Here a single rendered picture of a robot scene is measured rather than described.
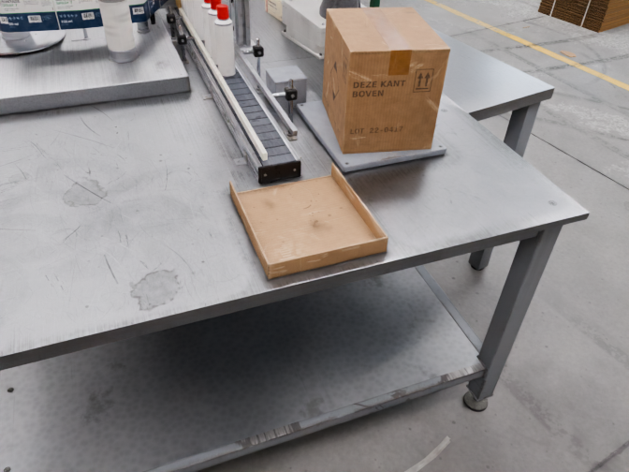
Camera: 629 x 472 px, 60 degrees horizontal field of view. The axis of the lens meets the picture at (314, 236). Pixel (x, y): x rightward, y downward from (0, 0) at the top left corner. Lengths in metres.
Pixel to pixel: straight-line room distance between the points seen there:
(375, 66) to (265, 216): 0.43
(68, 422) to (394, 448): 0.95
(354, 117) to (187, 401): 0.91
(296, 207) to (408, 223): 0.26
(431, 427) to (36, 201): 1.33
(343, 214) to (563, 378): 1.19
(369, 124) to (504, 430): 1.10
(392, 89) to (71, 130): 0.87
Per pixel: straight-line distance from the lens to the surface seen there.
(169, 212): 1.28
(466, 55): 2.18
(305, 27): 2.08
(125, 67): 1.87
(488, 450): 1.92
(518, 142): 2.08
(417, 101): 1.41
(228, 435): 1.59
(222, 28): 1.70
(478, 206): 1.35
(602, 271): 2.68
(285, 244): 1.16
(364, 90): 1.36
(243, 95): 1.65
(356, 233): 1.20
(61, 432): 1.71
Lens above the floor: 1.59
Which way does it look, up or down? 40 degrees down
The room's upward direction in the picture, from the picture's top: 3 degrees clockwise
